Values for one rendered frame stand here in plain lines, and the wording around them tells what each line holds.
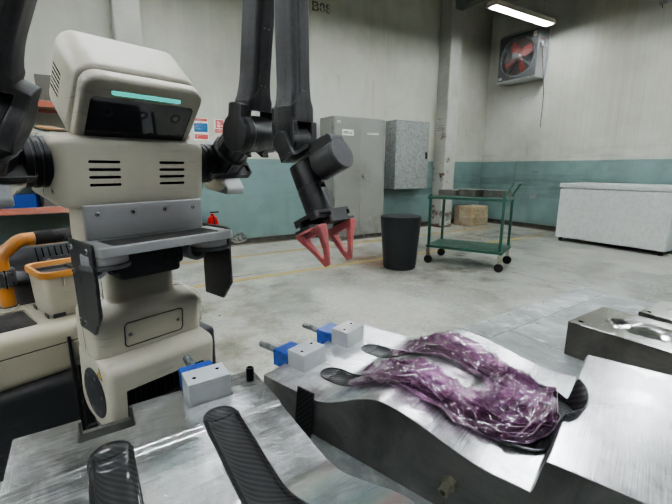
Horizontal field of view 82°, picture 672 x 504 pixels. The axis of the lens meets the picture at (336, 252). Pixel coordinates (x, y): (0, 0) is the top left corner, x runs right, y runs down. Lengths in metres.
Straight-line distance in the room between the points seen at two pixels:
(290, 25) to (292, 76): 0.08
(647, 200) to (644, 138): 1.32
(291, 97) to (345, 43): 6.38
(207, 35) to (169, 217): 5.46
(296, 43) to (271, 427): 0.63
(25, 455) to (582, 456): 0.52
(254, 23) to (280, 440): 0.73
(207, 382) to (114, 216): 0.40
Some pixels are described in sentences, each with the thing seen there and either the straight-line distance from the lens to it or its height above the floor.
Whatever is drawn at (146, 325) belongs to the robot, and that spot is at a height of 0.85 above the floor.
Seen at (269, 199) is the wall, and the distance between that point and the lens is 6.23.
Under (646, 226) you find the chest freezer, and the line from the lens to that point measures 6.84.
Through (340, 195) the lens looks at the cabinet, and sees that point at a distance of 6.23.
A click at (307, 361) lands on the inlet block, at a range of 0.62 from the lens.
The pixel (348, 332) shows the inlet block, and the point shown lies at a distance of 0.69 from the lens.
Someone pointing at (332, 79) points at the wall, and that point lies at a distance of 6.87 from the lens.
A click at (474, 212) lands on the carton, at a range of 8.46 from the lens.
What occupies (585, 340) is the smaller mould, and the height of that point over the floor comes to 0.84.
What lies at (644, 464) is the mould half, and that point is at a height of 0.91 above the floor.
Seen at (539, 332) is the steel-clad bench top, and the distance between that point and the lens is 1.01.
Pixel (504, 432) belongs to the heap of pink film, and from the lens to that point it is 0.50.
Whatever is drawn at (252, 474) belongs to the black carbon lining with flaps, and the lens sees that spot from 0.43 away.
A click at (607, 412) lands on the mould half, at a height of 0.91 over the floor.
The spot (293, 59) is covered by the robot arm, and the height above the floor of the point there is 1.36.
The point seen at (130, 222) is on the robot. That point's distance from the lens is 0.81.
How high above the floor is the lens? 1.16
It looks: 12 degrees down
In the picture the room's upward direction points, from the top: straight up
